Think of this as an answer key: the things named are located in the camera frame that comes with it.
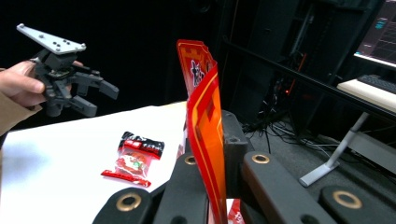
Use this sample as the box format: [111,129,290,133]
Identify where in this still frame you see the white metal desk frame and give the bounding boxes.
[298,111,396,189]

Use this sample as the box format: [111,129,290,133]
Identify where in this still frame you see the black keyboard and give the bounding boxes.
[356,74,396,95]

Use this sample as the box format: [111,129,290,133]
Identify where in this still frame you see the large red and black packet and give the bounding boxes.
[227,199,246,224]

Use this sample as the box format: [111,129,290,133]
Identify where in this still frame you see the computer monitor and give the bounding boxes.
[354,0,396,68]

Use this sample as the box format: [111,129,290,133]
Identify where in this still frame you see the black metal stand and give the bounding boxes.
[221,36,396,123]

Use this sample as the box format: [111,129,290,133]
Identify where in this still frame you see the orange clear packet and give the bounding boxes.
[177,39,229,224]

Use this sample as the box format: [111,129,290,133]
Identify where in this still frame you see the bundle of floor cables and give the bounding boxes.
[242,116,331,152]

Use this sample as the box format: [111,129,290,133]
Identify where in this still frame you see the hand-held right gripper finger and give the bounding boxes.
[222,110,250,201]

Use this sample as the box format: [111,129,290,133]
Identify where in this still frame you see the small red snack packet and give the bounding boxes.
[101,131,165,189]

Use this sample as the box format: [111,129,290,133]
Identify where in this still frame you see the cream desk top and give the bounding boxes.
[336,78,396,115]

